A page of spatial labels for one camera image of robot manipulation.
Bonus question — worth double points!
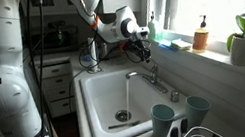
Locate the black microwave oven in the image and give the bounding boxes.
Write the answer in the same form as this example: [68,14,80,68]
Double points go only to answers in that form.
[26,24,83,59]

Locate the metal sink drain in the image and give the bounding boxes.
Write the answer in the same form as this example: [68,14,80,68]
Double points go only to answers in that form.
[113,108,134,124]

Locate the orange strap on arm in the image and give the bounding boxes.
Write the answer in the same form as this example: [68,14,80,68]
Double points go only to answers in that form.
[87,15,102,32]

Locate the blue cloth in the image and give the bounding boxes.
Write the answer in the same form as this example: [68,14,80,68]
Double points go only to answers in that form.
[157,37,178,54]

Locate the teal plastic cup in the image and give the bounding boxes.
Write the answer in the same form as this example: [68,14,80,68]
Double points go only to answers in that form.
[147,100,180,137]
[181,92,215,131]

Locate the white ceramic sink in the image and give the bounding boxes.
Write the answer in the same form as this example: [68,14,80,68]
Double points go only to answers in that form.
[77,58,194,137]

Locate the white glass-door cabinet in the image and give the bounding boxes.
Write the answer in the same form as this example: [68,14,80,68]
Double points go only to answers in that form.
[20,0,86,24]

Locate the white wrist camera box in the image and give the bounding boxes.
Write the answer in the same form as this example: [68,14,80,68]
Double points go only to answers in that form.
[135,25,152,40]

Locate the steel cylinder container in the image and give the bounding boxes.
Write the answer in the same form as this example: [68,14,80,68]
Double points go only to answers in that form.
[86,36,100,72]

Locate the black hanging robot cable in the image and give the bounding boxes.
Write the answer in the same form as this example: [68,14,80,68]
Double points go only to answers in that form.
[22,0,69,137]
[0,0,57,137]

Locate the thin black counter cable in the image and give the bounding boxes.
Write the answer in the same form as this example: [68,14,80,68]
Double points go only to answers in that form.
[61,65,100,113]

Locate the metal spoon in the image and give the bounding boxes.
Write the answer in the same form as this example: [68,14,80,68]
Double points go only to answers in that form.
[107,119,143,132]

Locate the chrome faucet spout and base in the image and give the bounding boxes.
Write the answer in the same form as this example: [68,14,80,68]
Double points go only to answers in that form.
[124,65,170,101]

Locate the black stereo camera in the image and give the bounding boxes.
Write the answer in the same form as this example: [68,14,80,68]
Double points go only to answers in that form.
[46,18,71,47]

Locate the grey slotted dish drainer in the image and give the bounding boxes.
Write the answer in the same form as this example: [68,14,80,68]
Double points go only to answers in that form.
[139,116,193,137]

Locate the small green jar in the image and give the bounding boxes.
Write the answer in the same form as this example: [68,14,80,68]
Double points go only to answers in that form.
[156,29,166,43]

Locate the amber soap pump bottle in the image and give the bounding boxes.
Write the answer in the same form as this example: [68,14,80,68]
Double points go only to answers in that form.
[187,13,214,55]

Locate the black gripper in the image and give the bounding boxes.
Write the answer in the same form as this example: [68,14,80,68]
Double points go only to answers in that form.
[129,36,154,66]

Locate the chrome sink sprayer knob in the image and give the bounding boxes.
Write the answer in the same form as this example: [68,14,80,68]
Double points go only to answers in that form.
[168,88,182,105]

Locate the chrome faucet lever handle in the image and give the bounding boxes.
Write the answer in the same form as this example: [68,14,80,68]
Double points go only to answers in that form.
[148,62,161,76]

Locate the metal canister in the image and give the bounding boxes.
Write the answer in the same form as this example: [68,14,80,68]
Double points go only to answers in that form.
[96,40,112,62]

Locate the white drawer cabinet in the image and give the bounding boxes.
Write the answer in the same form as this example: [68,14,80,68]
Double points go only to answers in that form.
[30,50,83,121]

